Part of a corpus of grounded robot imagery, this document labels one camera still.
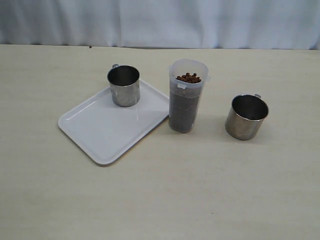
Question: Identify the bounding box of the white curtain backdrop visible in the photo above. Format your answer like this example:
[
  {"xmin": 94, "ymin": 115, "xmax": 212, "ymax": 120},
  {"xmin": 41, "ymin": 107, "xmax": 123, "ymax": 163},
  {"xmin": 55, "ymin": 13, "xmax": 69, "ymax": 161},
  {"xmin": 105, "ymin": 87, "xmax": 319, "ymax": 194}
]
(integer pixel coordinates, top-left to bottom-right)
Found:
[{"xmin": 0, "ymin": 0, "xmax": 320, "ymax": 50}]

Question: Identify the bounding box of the white plastic tray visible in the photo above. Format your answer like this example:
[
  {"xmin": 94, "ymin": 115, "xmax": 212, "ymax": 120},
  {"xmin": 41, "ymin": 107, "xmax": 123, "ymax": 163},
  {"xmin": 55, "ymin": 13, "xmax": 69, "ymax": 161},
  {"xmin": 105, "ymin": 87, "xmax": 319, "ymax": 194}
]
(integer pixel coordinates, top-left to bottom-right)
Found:
[{"xmin": 57, "ymin": 80, "xmax": 169, "ymax": 166}]

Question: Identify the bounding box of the translucent plastic container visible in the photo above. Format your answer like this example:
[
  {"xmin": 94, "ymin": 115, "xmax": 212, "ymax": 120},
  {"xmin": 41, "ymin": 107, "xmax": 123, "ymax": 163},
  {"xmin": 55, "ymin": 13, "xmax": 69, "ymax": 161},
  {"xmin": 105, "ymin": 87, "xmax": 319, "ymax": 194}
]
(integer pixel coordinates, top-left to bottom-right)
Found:
[{"xmin": 169, "ymin": 59, "xmax": 210, "ymax": 133}]

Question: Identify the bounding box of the steel mug with pellets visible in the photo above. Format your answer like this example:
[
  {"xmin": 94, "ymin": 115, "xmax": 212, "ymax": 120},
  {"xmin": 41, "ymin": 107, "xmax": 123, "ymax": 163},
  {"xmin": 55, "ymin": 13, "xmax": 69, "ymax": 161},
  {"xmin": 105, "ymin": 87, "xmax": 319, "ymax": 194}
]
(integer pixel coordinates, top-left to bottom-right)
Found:
[{"xmin": 106, "ymin": 64, "xmax": 140, "ymax": 107}]

